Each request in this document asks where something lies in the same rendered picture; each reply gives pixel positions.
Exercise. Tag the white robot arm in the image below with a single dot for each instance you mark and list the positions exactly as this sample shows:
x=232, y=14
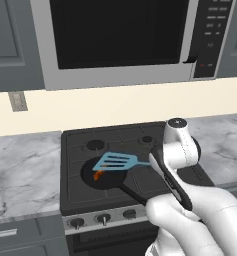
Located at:
x=203, y=216

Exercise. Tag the blue slotted spatula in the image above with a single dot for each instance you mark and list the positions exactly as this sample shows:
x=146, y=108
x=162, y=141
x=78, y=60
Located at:
x=114, y=162

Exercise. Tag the orange chicken piece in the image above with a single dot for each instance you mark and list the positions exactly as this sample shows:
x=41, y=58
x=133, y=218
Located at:
x=97, y=175

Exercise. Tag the black frying pan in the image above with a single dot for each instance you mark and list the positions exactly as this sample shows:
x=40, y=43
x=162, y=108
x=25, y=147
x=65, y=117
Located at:
x=112, y=180

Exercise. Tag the silver microwave oven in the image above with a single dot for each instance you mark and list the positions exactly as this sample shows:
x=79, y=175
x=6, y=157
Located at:
x=123, y=75

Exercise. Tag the black stove with hob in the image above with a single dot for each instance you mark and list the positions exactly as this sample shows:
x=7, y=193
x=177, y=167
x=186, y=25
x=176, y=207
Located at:
x=80, y=196

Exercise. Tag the black stove knob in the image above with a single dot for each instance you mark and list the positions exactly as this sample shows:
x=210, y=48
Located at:
x=129, y=213
x=103, y=219
x=76, y=222

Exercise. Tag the black oven door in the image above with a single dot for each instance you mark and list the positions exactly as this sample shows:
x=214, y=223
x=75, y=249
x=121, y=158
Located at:
x=110, y=241

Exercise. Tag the grey drawer front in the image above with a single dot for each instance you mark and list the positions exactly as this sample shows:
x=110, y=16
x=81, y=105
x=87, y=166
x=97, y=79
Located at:
x=26, y=238

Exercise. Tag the grey wall socket plate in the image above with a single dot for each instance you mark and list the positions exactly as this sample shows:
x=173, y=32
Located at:
x=17, y=101

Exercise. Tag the grey wall cupboard door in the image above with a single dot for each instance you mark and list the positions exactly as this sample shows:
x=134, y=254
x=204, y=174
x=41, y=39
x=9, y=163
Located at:
x=233, y=43
x=13, y=43

